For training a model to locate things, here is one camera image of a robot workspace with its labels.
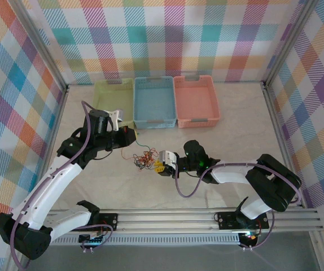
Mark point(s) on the blue plastic basket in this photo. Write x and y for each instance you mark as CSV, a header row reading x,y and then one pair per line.
x,y
155,98

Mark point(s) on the aluminium frame post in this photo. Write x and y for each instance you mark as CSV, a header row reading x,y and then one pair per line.
x,y
40,42
288,42

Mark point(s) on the aluminium left frame post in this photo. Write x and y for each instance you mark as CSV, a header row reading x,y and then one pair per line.
x,y
40,42

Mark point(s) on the green plastic basket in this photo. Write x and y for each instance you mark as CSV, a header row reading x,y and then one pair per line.
x,y
111,96

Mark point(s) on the aluminium right frame post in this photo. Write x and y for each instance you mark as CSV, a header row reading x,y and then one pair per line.
x,y
288,42

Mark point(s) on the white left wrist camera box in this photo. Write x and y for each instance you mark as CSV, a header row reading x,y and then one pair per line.
x,y
116,118

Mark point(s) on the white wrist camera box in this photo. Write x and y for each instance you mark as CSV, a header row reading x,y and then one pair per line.
x,y
167,158
116,118

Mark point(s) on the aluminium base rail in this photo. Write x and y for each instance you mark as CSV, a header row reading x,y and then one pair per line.
x,y
164,220

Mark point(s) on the aluminium right side rail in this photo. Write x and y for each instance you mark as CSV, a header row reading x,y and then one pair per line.
x,y
275,118

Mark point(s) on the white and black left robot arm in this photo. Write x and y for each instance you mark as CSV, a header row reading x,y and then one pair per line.
x,y
52,183

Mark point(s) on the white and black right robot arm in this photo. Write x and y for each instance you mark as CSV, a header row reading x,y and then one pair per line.
x,y
235,173

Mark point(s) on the aluminium left side rail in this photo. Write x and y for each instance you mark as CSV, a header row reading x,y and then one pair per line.
x,y
62,101

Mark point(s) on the pink plastic basket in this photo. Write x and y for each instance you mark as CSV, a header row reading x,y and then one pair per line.
x,y
196,98

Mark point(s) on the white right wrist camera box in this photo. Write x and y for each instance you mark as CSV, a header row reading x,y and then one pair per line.
x,y
167,158

